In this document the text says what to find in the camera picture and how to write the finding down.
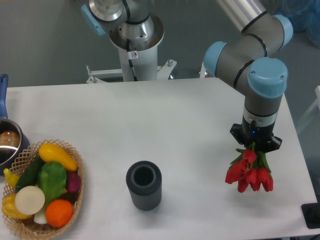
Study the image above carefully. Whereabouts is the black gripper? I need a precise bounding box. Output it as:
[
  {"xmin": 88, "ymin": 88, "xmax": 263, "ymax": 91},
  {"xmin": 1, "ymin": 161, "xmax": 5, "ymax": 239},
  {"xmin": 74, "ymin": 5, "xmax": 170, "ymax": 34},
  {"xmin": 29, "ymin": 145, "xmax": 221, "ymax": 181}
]
[{"xmin": 230, "ymin": 118, "xmax": 282, "ymax": 153}]

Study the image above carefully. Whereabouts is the red tulip bouquet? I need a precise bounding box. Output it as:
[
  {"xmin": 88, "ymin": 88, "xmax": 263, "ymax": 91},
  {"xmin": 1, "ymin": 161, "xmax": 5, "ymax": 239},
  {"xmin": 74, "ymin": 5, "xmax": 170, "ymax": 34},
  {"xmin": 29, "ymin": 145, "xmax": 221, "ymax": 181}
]
[{"xmin": 225, "ymin": 143, "xmax": 274, "ymax": 193}]

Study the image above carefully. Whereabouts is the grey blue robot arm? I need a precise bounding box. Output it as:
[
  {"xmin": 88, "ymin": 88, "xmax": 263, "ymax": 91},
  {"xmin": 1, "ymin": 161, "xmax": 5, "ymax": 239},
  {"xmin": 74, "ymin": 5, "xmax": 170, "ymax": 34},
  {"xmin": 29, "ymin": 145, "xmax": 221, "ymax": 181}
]
[{"xmin": 81, "ymin": 0, "xmax": 293, "ymax": 153}]

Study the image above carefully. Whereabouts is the black device at edge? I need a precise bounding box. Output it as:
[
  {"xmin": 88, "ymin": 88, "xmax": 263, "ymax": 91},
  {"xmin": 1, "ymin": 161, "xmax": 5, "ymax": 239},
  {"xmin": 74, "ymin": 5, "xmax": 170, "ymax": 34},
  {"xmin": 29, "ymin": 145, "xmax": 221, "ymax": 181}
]
[{"xmin": 301, "ymin": 202, "xmax": 320, "ymax": 229}]

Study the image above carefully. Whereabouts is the dark grey ribbed vase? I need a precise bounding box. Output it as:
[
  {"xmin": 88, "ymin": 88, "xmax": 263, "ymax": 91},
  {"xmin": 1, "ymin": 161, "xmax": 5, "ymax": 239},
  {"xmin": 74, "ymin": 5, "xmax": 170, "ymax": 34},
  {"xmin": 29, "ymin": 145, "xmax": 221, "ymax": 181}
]
[{"xmin": 125, "ymin": 160, "xmax": 162, "ymax": 211}]

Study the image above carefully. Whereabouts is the blue plastic bag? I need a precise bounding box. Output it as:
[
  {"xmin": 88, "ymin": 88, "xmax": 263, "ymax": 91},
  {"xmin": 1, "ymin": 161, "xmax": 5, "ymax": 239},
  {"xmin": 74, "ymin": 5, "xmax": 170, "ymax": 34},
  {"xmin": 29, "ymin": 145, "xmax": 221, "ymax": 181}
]
[{"xmin": 273, "ymin": 0, "xmax": 320, "ymax": 48}]

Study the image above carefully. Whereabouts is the purple radish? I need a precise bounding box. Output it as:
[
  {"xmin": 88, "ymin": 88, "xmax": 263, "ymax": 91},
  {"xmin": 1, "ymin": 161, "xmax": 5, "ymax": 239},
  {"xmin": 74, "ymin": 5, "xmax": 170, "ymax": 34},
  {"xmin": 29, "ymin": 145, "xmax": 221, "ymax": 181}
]
[{"xmin": 65, "ymin": 171, "xmax": 82, "ymax": 193}]

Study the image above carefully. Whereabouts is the yellow squash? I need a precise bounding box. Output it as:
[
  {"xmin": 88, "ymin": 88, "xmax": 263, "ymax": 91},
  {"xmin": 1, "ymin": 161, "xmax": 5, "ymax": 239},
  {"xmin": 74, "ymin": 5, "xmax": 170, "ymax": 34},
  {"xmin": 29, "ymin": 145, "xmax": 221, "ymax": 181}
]
[{"xmin": 38, "ymin": 142, "xmax": 78, "ymax": 172}]

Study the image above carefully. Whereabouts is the green lettuce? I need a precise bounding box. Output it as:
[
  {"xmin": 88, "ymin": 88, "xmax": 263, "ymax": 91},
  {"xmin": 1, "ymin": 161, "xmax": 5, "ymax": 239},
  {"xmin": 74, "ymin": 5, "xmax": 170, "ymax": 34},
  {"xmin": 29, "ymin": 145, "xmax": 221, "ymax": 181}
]
[{"xmin": 37, "ymin": 161, "xmax": 67, "ymax": 207}]

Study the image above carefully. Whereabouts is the orange fruit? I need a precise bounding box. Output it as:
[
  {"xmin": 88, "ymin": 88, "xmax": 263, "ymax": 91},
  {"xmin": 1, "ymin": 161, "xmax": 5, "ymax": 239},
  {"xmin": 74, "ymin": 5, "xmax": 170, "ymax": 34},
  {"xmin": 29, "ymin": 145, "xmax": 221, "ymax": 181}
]
[{"xmin": 45, "ymin": 199, "xmax": 73, "ymax": 228}]

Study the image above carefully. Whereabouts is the woven wicker basket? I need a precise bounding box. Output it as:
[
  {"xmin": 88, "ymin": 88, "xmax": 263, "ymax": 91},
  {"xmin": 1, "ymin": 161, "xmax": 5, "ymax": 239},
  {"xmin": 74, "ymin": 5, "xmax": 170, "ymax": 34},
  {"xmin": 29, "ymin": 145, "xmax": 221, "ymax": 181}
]
[{"xmin": 2, "ymin": 139, "xmax": 85, "ymax": 240}]

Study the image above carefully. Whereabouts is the dark green cucumber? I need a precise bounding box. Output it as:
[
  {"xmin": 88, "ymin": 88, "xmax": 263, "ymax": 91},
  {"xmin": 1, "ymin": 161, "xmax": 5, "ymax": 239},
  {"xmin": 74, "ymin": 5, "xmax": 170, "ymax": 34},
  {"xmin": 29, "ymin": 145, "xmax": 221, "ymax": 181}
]
[{"xmin": 15, "ymin": 155, "xmax": 45, "ymax": 192}]

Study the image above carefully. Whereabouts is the white leek stalk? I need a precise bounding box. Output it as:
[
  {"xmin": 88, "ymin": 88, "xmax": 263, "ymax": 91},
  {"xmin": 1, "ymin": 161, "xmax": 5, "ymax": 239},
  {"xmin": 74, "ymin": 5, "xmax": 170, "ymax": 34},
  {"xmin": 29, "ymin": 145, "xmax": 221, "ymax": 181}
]
[{"xmin": 33, "ymin": 207, "xmax": 48, "ymax": 225}]

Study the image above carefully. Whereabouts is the white onion half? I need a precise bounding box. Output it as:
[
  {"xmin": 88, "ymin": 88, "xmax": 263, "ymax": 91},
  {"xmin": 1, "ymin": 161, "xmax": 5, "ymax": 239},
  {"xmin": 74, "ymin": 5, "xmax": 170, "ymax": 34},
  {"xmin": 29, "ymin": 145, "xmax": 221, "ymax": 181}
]
[{"xmin": 14, "ymin": 185, "xmax": 45, "ymax": 215}]

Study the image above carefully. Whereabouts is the yellow banana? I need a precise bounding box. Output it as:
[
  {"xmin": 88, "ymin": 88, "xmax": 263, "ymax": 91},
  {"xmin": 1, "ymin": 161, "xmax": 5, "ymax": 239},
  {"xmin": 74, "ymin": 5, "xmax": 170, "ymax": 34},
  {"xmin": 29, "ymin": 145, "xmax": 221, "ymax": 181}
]
[{"xmin": 3, "ymin": 168, "xmax": 20, "ymax": 189}]

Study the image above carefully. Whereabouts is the yellow bell pepper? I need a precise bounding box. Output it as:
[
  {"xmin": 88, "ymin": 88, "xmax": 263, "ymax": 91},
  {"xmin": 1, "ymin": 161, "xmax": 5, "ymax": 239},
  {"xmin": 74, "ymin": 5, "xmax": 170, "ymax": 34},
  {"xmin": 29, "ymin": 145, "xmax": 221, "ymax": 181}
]
[{"xmin": 1, "ymin": 194, "xmax": 32, "ymax": 220}]

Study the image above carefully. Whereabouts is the white frame at right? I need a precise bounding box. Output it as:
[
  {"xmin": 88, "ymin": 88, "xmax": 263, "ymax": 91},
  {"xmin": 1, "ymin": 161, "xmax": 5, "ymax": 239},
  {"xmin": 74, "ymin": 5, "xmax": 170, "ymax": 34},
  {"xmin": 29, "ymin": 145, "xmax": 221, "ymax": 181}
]
[{"xmin": 295, "ymin": 85, "xmax": 320, "ymax": 135}]

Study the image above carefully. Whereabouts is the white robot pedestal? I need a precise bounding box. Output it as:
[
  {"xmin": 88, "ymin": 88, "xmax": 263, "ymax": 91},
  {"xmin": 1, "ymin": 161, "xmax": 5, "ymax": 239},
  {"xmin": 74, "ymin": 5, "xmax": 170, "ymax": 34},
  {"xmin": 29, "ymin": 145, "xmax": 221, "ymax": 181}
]
[{"xmin": 86, "ymin": 13, "xmax": 177, "ymax": 84}]

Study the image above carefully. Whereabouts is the blue handled saucepan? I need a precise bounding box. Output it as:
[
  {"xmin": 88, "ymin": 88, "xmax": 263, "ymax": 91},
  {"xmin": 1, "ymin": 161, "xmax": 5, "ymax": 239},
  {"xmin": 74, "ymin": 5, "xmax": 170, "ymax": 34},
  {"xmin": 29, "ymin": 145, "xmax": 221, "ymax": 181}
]
[{"xmin": 0, "ymin": 73, "xmax": 30, "ymax": 176}]

